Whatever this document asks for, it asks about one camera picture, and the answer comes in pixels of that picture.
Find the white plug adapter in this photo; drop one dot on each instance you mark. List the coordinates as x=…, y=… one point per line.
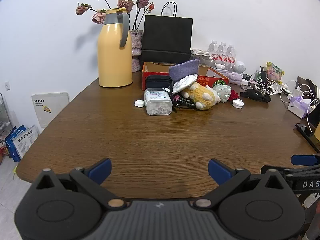
x=245, y=82

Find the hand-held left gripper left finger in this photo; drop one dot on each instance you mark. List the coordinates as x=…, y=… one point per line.
x=101, y=170

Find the black fabric bundle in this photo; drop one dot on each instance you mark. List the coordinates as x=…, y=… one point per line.
x=255, y=95

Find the red fabric flower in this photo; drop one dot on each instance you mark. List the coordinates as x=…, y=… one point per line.
x=233, y=95

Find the clear jar of white beads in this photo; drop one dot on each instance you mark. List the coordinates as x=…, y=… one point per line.
x=158, y=105

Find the white printed bag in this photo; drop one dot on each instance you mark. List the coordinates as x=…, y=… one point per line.
x=26, y=141

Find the purple towel roll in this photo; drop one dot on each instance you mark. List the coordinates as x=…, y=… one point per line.
x=235, y=78

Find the clear container with white lid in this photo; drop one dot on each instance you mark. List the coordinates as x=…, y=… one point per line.
x=201, y=53

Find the black paper bag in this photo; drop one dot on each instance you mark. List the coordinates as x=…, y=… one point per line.
x=166, y=37

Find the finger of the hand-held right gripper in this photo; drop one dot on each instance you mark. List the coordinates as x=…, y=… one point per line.
x=303, y=160
x=300, y=171

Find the small white device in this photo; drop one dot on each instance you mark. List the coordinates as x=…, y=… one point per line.
x=218, y=66

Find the dried pink roses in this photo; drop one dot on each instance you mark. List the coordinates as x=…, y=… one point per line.
x=143, y=1

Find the black zip pouch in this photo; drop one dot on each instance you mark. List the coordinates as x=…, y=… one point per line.
x=157, y=81

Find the clear organizer with items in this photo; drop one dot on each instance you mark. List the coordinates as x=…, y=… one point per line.
x=3, y=120

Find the black plug adapter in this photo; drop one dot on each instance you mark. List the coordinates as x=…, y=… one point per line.
x=246, y=77

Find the white box with purple ribbon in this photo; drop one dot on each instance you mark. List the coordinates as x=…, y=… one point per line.
x=297, y=107

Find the white wall outlet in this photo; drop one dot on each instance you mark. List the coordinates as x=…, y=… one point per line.
x=7, y=85

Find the purple fabric pouch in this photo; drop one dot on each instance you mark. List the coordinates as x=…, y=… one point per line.
x=183, y=70

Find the white crinkled pouch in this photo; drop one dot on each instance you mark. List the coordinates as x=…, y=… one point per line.
x=183, y=83

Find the orange cardboard box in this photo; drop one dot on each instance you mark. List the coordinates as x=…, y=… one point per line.
x=208, y=82

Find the blue printed bag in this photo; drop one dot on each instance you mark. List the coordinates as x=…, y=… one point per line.
x=12, y=140

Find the yellow thermos jug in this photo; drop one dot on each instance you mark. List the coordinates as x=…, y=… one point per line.
x=113, y=55

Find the white round speaker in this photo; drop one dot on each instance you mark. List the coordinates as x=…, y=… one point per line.
x=240, y=67

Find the clear water bottle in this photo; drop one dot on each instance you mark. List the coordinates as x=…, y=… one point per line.
x=231, y=54
x=212, y=50
x=222, y=52

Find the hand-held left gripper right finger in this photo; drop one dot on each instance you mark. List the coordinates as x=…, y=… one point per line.
x=219, y=171

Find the colourful snack packet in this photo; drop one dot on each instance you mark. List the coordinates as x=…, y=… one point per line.
x=273, y=72

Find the black phone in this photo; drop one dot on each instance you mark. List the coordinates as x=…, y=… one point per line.
x=306, y=131

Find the small white cap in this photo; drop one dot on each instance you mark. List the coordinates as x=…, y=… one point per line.
x=139, y=103

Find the white round jar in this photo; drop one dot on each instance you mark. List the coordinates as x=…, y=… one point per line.
x=238, y=104

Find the pink textured vase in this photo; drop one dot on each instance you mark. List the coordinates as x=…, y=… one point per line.
x=136, y=42

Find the yellow plush toy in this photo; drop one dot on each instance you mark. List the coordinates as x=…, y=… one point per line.
x=200, y=95

